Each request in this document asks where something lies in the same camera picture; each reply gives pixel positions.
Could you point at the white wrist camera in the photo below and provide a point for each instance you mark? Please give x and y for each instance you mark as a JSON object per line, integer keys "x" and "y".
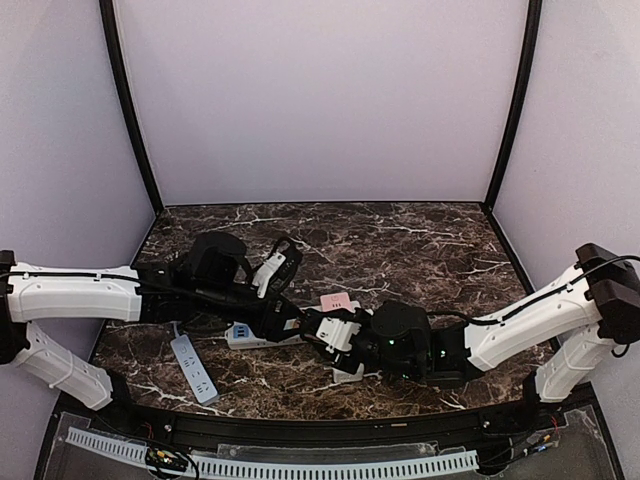
{"x": 266, "y": 273}
{"x": 337, "y": 334}

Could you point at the black frame post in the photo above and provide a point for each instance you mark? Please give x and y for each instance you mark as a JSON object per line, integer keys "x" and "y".
{"x": 128, "y": 110}
{"x": 523, "y": 73}

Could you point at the black front frame rail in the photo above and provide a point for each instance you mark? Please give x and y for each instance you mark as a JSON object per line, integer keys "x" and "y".
{"x": 201, "y": 432}

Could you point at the white slotted cable duct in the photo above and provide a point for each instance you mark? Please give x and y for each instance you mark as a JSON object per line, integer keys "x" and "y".
{"x": 243, "y": 462}

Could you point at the black left frame post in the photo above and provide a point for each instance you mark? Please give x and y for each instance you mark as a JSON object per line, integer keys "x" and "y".
{"x": 128, "y": 110}

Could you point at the black right frame post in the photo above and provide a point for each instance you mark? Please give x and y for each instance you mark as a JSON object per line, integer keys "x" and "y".
{"x": 523, "y": 73}

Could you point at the white cube socket adapter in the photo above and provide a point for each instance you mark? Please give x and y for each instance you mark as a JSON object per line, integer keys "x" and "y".
{"x": 341, "y": 377}

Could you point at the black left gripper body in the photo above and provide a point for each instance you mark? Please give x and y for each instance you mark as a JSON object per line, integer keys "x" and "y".
{"x": 273, "y": 316}

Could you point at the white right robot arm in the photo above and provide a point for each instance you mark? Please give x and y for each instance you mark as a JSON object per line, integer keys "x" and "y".
{"x": 594, "y": 304}

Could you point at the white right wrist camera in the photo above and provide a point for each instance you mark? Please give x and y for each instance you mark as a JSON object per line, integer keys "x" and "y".
{"x": 337, "y": 334}

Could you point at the pink cube socket adapter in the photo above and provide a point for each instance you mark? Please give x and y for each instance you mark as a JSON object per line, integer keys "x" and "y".
{"x": 336, "y": 301}

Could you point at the blue small power strip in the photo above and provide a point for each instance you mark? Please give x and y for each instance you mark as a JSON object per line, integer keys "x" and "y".
{"x": 194, "y": 371}

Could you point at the white multicolour power strip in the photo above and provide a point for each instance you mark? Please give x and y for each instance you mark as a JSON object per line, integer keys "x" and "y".
{"x": 240, "y": 337}

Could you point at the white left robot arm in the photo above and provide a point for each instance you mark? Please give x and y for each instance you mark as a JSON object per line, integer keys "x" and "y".
{"x": 214, "y": 278}

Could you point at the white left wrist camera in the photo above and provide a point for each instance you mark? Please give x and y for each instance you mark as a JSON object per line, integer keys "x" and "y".
{"x": 266, "y": 273}

